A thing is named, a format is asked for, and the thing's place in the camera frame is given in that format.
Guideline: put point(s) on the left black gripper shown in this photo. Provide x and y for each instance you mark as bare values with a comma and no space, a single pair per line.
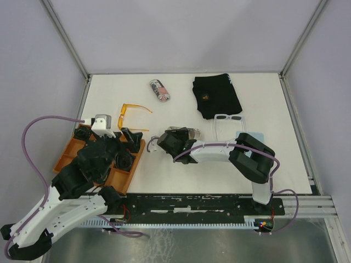
132,137

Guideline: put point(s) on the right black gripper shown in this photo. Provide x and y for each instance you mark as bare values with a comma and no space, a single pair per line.
182,133

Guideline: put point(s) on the map print glasses case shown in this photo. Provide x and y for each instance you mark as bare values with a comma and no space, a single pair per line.
193,133

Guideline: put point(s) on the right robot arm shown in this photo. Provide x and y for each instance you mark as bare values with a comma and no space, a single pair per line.
253,159

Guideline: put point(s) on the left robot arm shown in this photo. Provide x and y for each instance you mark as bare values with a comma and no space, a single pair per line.
77,193

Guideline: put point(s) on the orange sunglasses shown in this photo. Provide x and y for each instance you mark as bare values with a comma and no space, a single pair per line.
123,113

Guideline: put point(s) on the black sunglasses in tray corner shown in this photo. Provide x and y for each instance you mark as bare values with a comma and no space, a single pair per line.
82,133

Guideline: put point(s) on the orange compartment tray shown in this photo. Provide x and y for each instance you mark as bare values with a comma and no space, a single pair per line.
126,175

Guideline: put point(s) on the flag print glasses case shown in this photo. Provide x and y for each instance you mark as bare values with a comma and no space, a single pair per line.
160,91

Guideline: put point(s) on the black folded cloth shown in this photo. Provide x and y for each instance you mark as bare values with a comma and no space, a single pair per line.
216,95

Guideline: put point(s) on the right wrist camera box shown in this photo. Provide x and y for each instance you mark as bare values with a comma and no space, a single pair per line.
152,144

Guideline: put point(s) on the white frame sunglasses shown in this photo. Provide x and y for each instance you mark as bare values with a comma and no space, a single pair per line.
225,117

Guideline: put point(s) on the right corner aluminium post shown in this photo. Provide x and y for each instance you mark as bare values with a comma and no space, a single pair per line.
302,39

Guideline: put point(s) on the corner aluminium post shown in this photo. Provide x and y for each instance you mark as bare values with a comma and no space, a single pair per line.
302,39
54,18

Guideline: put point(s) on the left corner aluminium post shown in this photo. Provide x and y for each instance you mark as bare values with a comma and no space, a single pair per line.
54,18

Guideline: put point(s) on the aluminium frame rail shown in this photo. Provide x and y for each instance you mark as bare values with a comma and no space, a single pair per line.
310,204

